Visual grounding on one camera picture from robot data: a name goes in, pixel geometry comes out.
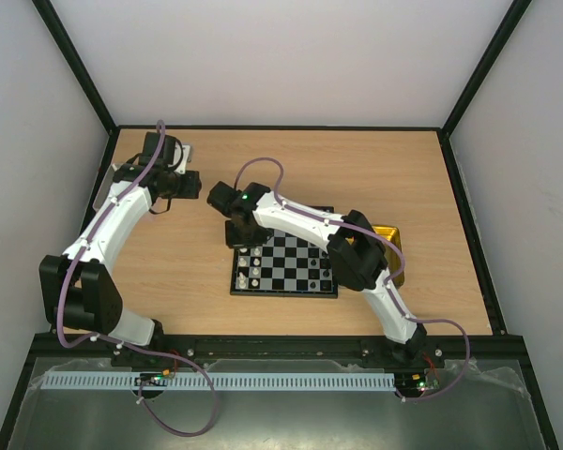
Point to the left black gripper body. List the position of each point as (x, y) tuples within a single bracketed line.
[(182, 191)]

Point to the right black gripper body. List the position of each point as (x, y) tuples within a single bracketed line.
[(243, 235)]

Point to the black magnetic chess board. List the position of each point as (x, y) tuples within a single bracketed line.
[(291, 266)]

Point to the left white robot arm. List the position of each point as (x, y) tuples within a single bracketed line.
[(80, 297)]

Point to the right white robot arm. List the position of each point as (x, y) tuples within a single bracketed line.
[(356, 253)]

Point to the silver metal tray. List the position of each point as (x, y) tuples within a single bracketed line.
[(102, 194)]

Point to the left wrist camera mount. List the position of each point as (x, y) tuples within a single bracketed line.
[(186, 152)]

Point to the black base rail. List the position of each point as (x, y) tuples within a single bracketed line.
[(366, 352)]

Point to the white slotted cable duct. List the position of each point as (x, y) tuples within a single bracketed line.
[(224, 382)]

